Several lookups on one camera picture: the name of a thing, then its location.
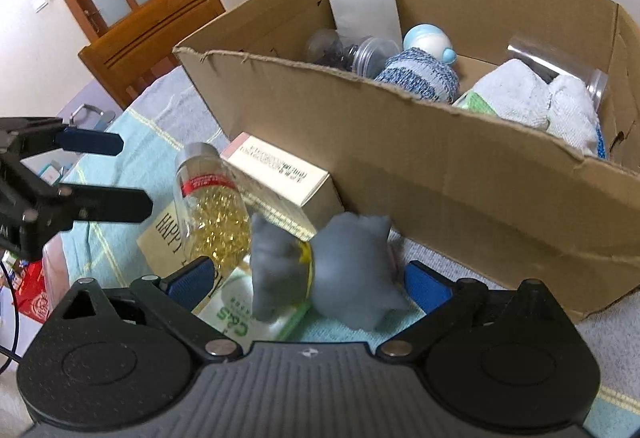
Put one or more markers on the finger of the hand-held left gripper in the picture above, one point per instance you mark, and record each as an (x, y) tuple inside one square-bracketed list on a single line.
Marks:
[(90, 140), (110, 205)]

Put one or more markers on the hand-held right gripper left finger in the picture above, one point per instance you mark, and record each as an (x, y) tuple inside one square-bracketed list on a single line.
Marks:
[(192, 278)]

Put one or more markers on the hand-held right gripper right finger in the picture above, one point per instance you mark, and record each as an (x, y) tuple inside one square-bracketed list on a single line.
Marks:
[(425, 285)]

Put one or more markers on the grey toy figure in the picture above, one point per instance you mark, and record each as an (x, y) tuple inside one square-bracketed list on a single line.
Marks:
[(345, 268)]

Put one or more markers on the cardboard box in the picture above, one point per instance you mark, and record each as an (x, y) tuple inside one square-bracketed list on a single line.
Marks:
[(400, 168)]

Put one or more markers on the clear jar of black clips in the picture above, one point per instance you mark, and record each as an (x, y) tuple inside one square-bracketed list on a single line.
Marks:
[(340, 50)]

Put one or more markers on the white plastic bottle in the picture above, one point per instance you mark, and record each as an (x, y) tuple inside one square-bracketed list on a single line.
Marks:
[(365, 8)]

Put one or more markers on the teal grey checked tablecloth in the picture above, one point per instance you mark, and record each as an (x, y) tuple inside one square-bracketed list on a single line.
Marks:
[(130, 143)]

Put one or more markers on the cream greeting card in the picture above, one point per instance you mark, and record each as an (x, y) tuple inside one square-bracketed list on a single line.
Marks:
[(165, 233)]

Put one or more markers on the green tissue packet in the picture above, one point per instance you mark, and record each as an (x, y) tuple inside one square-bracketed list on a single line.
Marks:
[(235, 313)]

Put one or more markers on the clear jar of yellow capsules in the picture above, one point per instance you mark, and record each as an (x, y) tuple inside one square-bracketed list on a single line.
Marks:
[(215, 218)]

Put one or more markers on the red packaging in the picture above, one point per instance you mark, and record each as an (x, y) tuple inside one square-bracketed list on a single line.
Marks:
[(35, 290)]

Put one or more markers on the wooden chair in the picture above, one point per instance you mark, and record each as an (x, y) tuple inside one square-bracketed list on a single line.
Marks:
[(150, 38)]

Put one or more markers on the cream carton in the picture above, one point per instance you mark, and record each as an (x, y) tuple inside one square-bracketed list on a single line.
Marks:
[(280, 178)]

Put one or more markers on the blue white sock bundle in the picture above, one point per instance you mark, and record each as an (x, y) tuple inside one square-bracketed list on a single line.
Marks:
[(420, 73)]

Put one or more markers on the blue white toy figure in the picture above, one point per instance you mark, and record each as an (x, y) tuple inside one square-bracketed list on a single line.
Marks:
[(425, 38)]

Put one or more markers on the clear plastic cup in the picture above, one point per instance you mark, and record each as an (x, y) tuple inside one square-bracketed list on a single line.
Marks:
[(535, 53)]

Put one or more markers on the white light switch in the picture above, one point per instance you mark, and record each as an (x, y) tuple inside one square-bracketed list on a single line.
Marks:
[(41, 2)]

